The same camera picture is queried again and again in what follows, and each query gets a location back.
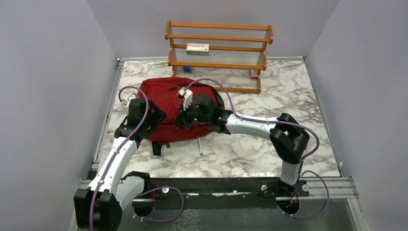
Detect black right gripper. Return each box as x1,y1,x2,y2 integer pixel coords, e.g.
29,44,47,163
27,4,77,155
173,100,211,129

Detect red backpack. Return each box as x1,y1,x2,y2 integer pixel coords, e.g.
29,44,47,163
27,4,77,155
140,77,212,156

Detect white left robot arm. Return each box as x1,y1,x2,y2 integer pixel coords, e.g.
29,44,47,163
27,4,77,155
74,99,166,231

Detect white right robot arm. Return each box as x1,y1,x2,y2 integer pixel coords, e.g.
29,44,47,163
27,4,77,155
173,90,310,196

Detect brown marker pen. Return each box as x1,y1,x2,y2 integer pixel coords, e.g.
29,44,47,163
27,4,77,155
197,138,204,156

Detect blue pencil sharpener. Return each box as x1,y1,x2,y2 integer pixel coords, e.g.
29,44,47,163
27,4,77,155
182,66,191,73

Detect small red white eraser box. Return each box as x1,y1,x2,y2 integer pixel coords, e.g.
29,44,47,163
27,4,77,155
250,69,258,79

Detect white red box on shelf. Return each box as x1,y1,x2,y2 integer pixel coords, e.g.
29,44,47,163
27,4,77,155
186,43,209,56

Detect wooden two-tier shelf rack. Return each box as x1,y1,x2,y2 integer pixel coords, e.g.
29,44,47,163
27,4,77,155
165,21,274,93

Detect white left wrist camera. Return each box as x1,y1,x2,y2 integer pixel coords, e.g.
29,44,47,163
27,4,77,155
122,93,140,108

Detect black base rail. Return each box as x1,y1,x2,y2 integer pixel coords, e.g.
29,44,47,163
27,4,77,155
121,171,309,215

